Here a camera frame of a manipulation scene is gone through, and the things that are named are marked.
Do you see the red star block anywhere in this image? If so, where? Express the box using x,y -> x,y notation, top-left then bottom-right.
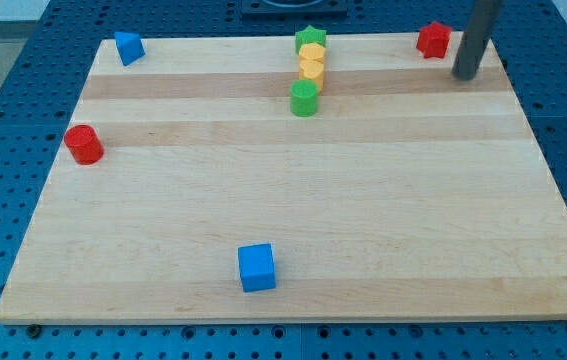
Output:
416,21 -> 452,59

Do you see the wooden board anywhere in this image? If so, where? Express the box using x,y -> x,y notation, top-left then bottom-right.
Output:
0,33 -> 567,325

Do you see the green star block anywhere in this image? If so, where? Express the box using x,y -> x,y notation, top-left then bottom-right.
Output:
295,25 -> 327,53

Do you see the blue cube block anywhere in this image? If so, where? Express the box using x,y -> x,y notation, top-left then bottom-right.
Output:
237,243 -> 276,292

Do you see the green cylinder block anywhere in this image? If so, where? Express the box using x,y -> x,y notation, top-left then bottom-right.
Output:
290,79 -> 319,117

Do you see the yellow heart block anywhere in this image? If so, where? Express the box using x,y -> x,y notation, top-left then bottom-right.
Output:
299,60 -> 325,92

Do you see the yellow hexagon block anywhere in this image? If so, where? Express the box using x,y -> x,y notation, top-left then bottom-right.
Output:
298,42 -> 326,63

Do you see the blue triangle block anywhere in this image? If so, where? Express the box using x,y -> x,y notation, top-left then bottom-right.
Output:
114,32 -> 145,66

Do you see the red cylinder block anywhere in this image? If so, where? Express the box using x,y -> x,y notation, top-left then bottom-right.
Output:
63,124 -> 104,165

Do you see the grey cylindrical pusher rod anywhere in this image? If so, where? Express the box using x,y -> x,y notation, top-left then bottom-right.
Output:
452,0 -> 503,81

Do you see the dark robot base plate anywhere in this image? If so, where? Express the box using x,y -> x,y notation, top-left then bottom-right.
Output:
239,0 -> 348,17

